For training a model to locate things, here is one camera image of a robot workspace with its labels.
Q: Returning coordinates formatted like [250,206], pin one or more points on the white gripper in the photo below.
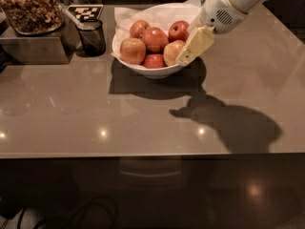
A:
[218,11]

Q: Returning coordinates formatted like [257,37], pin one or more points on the yellow-red apple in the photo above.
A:
[132,50]
[171,51]

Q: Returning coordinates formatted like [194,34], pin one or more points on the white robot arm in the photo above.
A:
[245,6]

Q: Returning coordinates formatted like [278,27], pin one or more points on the red apple back right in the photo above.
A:
[178,31]

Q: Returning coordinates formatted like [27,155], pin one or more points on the red apple centre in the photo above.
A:
[155,40]

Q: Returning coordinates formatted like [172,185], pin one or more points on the small red apple front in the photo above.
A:
[154,61]

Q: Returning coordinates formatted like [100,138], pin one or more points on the red apple back left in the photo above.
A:
[138,28]

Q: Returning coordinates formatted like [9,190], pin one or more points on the white ceramic bowl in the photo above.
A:
[152,73]

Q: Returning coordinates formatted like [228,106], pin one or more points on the white paper liner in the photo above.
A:
[160,16]

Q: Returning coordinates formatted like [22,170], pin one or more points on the black mesh cup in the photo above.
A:
[92,37]

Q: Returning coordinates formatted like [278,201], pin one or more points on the white plastic spoon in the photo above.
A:
[77,23]

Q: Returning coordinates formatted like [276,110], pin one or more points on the black white marker tag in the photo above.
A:
[85,12]

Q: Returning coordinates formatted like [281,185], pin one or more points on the glass jar of nuts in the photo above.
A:
[33,17]

